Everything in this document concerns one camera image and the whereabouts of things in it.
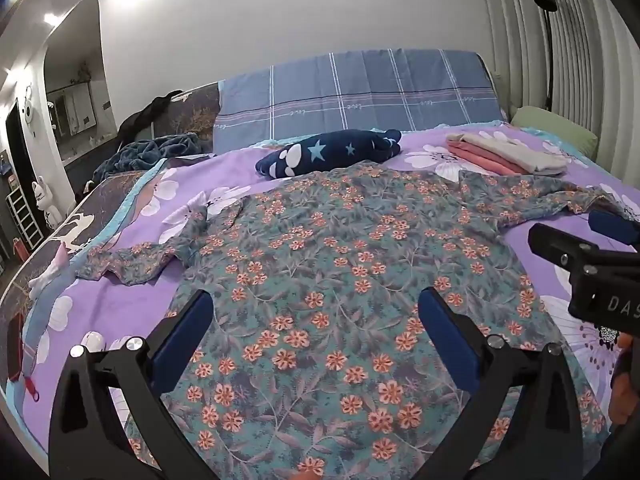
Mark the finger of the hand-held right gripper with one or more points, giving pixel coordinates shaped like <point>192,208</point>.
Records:
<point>560,247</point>
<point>612,226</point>

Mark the purple floral bed sheet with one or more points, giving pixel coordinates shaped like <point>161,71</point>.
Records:
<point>130,300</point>

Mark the person's right hand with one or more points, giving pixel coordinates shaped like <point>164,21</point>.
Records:
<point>625,402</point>

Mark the green pillow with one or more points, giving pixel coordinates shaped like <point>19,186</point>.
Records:
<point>550,127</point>

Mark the pink folded garment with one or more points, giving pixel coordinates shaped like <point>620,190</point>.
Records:
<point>480,158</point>

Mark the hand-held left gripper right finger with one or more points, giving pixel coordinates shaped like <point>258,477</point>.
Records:
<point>447,332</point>

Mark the beige folded garment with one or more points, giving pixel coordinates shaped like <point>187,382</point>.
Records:
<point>515,152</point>

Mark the teal floral shirt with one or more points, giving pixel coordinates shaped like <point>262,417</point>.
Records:
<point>325,260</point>

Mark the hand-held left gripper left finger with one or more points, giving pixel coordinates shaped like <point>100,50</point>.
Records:
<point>185,330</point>

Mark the white security camera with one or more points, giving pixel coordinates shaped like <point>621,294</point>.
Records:
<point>28,110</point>

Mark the blue plaid quilt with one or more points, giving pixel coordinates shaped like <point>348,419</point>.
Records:
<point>350,90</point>

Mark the dark blue fuzzy blanket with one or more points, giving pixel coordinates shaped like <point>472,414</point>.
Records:
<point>135,152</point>

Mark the black garment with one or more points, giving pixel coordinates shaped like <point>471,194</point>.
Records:
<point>150,112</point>

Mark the white cat figurine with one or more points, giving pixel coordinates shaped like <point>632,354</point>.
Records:
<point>47,205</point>

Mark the navy star print garment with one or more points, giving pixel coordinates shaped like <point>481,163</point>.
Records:
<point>320,152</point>

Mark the white rack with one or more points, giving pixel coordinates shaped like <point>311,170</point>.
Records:
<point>25,220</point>

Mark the dark floral cushion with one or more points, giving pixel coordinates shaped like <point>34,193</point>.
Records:
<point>200,110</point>

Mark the white pleated curtain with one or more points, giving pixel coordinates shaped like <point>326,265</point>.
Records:
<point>575,35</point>

